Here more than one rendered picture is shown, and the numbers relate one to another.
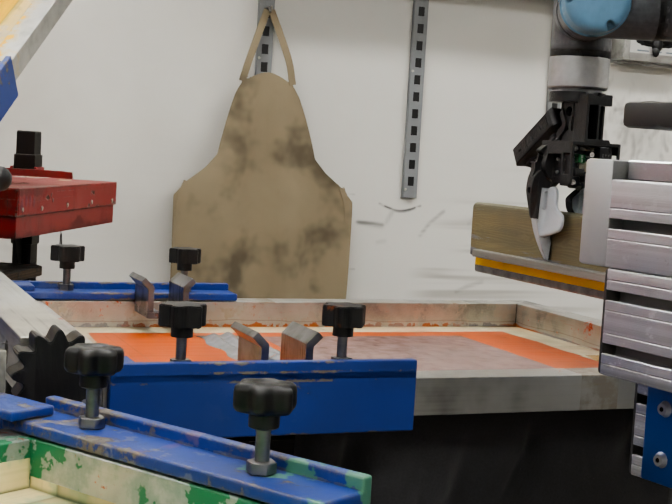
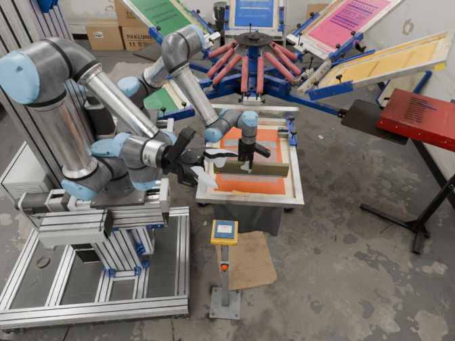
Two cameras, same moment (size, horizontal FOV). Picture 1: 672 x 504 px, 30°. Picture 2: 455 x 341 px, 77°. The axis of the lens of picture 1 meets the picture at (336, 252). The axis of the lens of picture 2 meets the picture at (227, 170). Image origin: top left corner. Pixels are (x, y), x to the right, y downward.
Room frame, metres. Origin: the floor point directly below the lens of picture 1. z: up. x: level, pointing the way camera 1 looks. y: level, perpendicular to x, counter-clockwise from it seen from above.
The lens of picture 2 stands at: (2.01, -1.34, 2.20)
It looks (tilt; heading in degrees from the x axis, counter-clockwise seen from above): 45 degrees down; 117
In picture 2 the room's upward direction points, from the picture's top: straight up
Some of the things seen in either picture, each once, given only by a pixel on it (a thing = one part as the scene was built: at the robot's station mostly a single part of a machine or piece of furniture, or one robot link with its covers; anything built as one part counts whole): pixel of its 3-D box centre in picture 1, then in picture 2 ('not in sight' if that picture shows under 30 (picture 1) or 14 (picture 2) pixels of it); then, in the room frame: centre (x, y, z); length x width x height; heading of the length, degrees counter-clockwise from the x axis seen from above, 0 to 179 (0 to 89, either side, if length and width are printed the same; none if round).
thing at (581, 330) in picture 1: (371, 346); (250, 155); (1.51, -0.05, 0.97); 0.79 x 0.58 x 0.04; 113
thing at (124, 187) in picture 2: not in sight; (118, 176); (1.20, -0.79, 1.31); 0.15 x 0.15 x 0.10
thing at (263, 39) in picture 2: not in sight; (250, 105); (1.10, 0.92, 0.67); 0.39 x 0.39 x 1.35
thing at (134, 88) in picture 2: not in sight; (131, 93); (0.94, -0.36, 1.42); 0.13 x 0.12 x 0.14; 85
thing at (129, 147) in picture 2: not in sight; (133, 149); (1.47, -0.90, 1.65); 0.11 x 0.08 x 0.09; 6
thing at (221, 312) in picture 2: not in sight; (225, 273); (1.62, -0.62, 0.48); 0.22 x 0.22 x 0.96; 23
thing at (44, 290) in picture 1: (125, 309); (290, 133); (1.68, 0.28, 0.98); 0.30 x 0.05 x 0.07; 113
